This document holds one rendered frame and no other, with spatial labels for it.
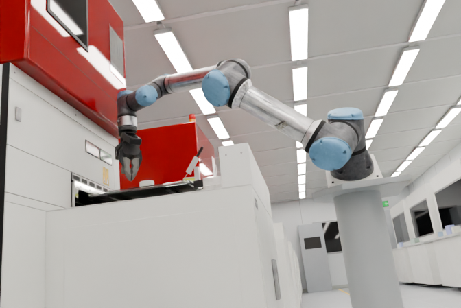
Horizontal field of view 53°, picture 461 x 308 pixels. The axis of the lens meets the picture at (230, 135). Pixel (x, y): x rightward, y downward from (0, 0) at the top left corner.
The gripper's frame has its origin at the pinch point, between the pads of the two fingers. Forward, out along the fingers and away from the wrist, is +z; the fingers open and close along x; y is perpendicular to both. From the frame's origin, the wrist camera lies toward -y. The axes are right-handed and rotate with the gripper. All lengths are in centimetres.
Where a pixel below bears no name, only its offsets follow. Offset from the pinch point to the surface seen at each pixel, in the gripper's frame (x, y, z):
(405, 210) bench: -916, 561, -76
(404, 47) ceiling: -355, 104, -178
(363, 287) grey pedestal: -53, -56, 47
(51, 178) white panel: 32.3, -15.0, 4.7
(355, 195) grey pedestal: -55, -59, 19
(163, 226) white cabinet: 7.1, -41.2, 24.2
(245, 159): -16, -53, 7
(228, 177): -11, -49, 11
